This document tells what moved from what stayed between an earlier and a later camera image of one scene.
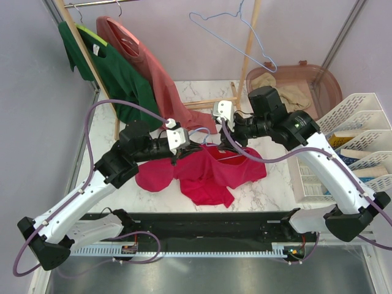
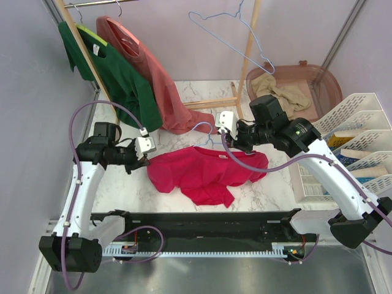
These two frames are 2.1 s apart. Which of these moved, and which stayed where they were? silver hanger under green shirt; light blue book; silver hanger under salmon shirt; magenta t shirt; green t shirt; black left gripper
Moved: magenta t shirt; black left gripper
Stayed: light blue book; green t shirt; silver hanger under salmon shirt; silver hanger under green shirt
